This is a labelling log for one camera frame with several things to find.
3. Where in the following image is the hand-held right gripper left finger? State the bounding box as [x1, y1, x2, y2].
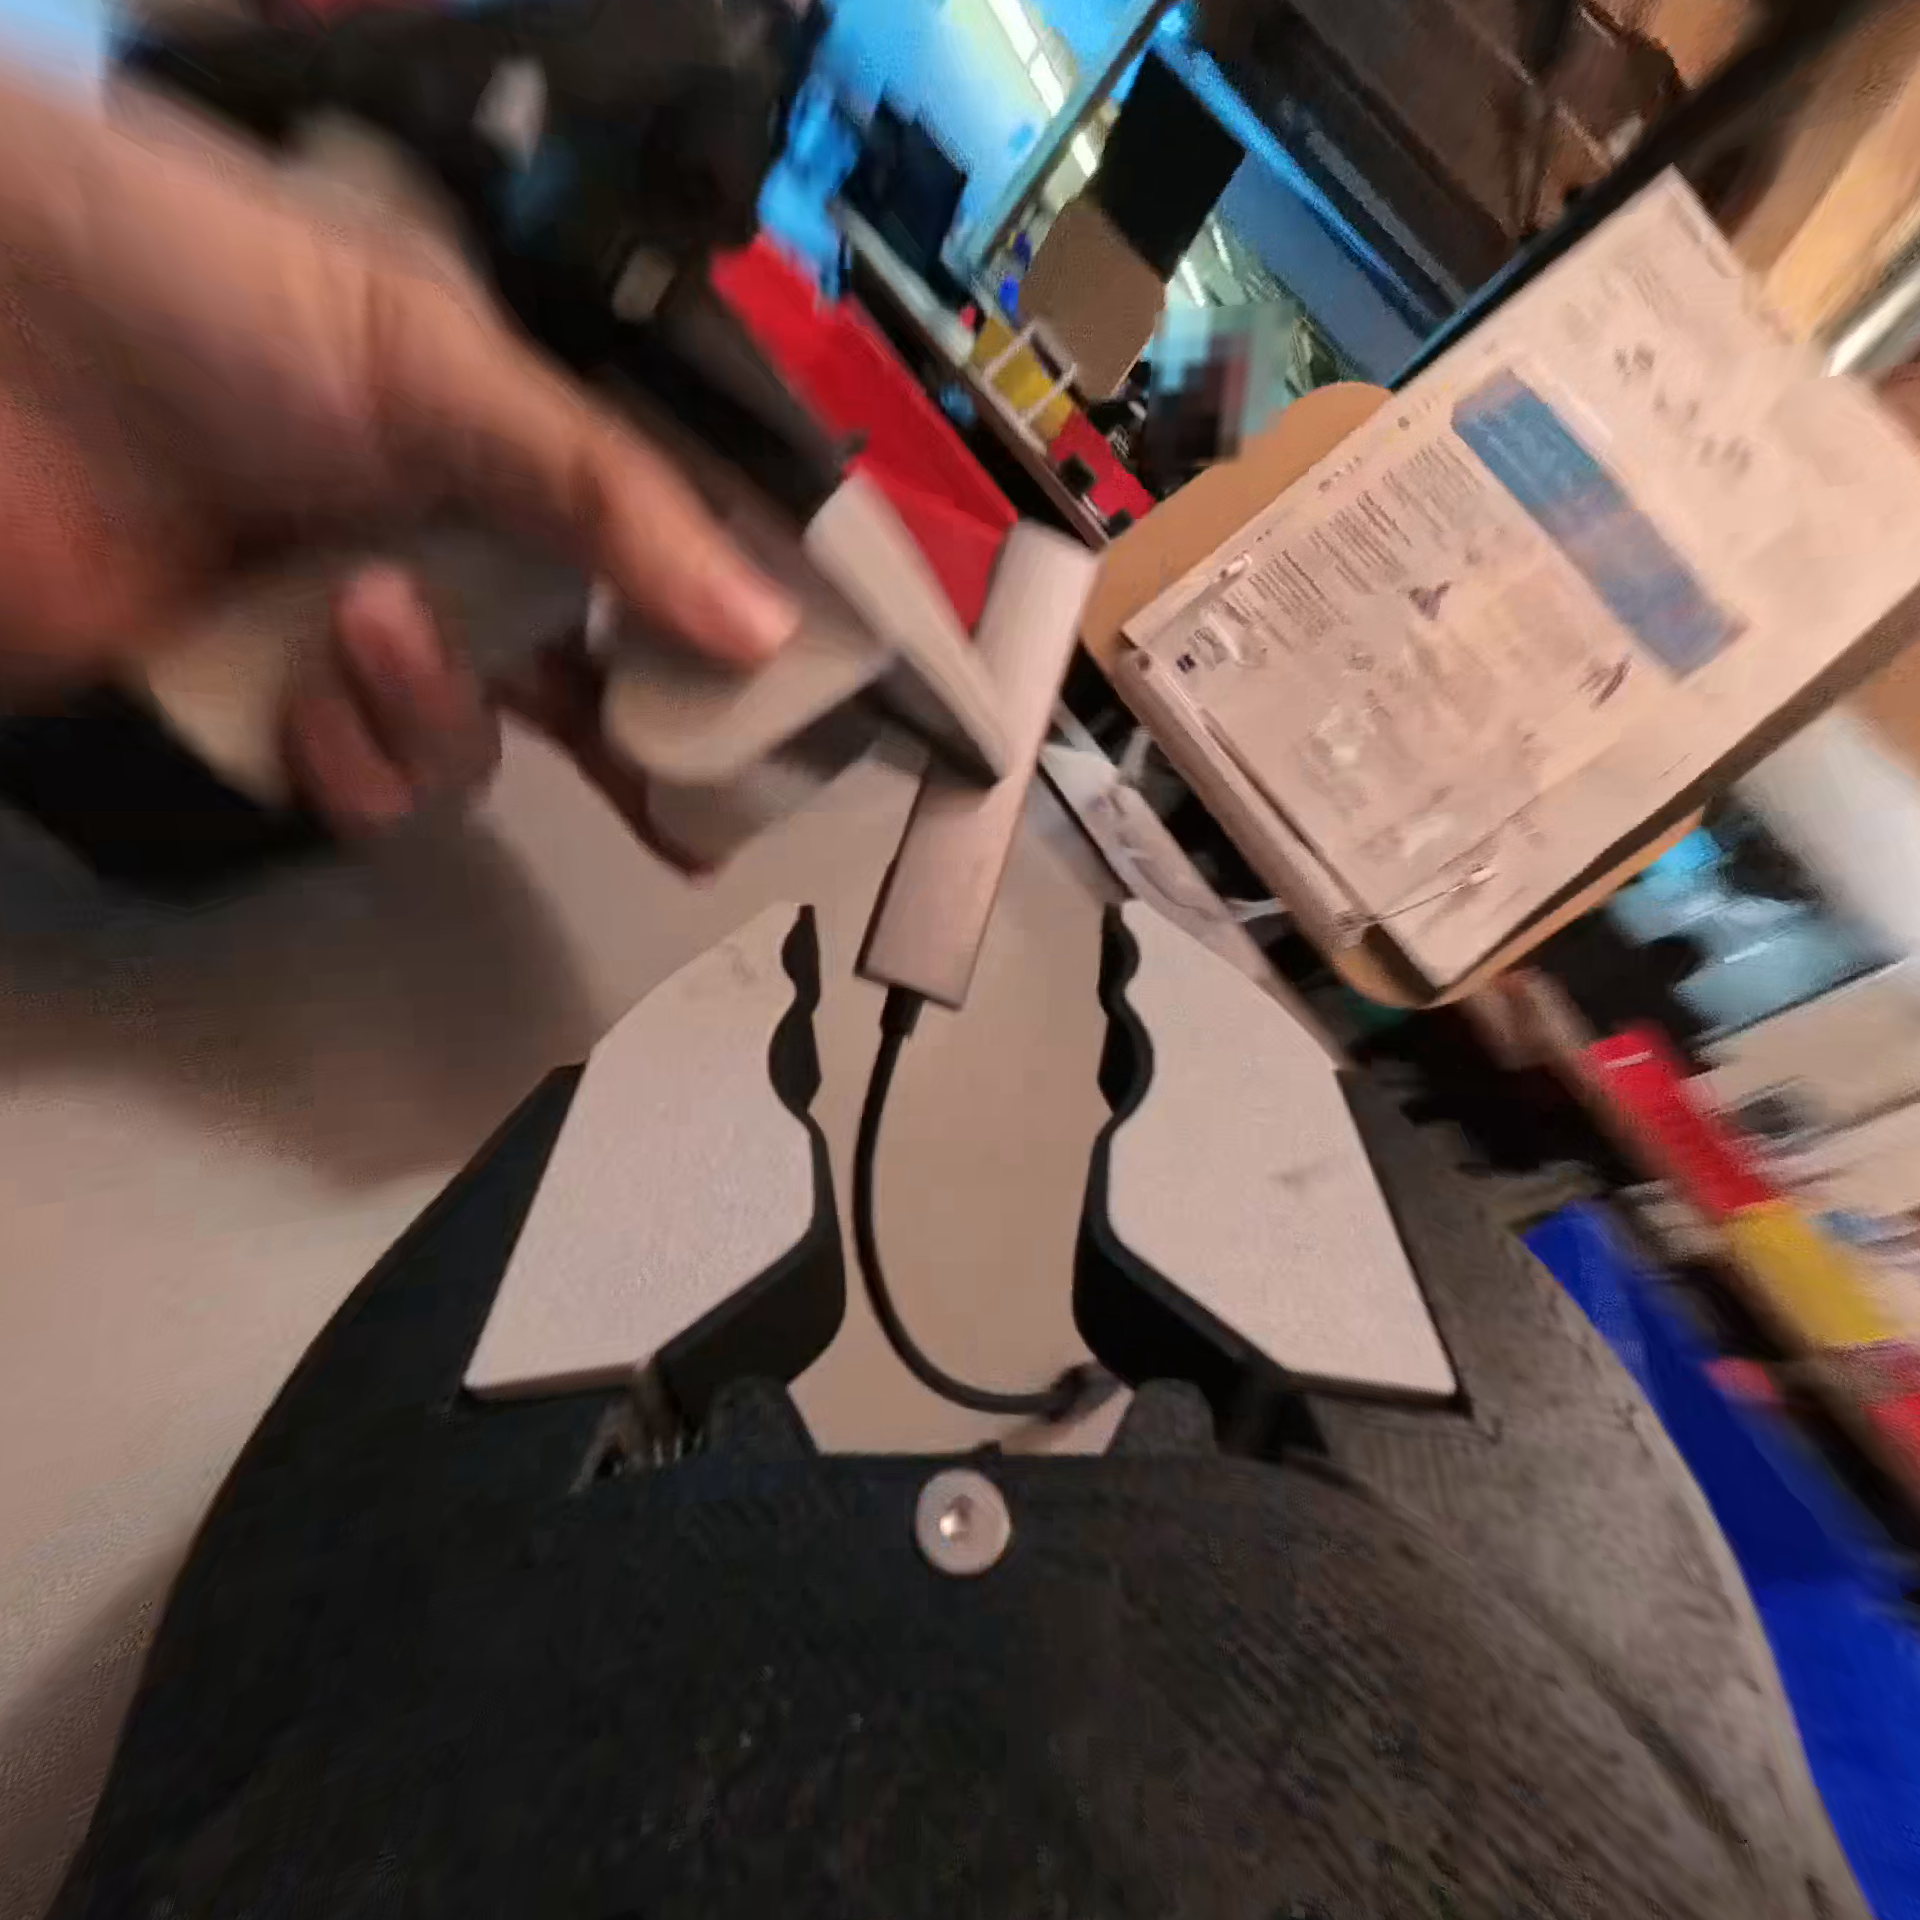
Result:
[462, 901, 847, 1412]

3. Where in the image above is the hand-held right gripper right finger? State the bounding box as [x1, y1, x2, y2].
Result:
[1071, 895, 1461, 1412]

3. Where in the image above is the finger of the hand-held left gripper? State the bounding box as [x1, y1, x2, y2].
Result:
[599, 471, 1029, 788]
[644, 735, 939, 876]

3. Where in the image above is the grey USB hub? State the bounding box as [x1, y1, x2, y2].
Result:
[855, 520, 1106, 1011]

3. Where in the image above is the black hub cable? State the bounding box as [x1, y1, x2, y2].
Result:
[847, 983, 1120, 1419]

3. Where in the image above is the grey desk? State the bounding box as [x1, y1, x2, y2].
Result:
[0, 719, 1352, 1920]

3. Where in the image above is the person's left hand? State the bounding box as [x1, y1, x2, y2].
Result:
[0, 76, 805, 840]

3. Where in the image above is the red plastic box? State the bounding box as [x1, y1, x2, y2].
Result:
[711, 240, 1023, 632]

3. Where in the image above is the wooden document stand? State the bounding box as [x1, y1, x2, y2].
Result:
[1035, 374, 1920, 1011]

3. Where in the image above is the illustrated instruction sheet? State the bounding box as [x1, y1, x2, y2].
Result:
[1118, 359, 1757, 984]

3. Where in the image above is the blue plastic bin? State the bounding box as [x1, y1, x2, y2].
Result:
[1522, 1200, 1920, 1920]

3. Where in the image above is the white text sheet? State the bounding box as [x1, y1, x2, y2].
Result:
[1411, 167, 1920, 706]

